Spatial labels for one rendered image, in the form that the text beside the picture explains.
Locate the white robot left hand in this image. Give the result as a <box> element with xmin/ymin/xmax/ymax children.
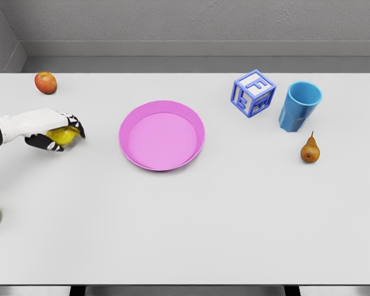
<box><xmin>14</xmin><ymin>107</ymin><xmax>86</xmax><ymax>153</ymax></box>

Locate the yellow lemon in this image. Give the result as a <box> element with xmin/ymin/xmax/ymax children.
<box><xmin>46</xmin><ymin>125</ymin><xmax>81</xmax><ymax>147</ymax></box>

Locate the pink round plate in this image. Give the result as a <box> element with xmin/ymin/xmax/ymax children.
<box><xmin>118</xmin><ymin>100</ymin><xmax>206</xmax><ymax>171</ymax></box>

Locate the red apple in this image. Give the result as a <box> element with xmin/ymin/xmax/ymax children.
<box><xmin>34</xmin><ymin>71</ymin><xmax>58</xmax><ymax>95</ymax></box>

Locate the blue letter block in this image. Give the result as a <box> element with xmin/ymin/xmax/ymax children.
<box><xmin>231</xmin><ymin>69</ymin><xmax>278</xmax><ymax>118</ymax></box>

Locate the blue plastic cup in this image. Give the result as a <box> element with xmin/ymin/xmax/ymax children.
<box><xmin>279</xmin><ymin>81</ymin><xmax>323</xmax><ymax>134</ymax></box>

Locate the brown pear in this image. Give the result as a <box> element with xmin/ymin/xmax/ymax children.
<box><xmin>300</xmin><ymin>131</ymin><xmax>321</xmax><ymax>164</ymax></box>

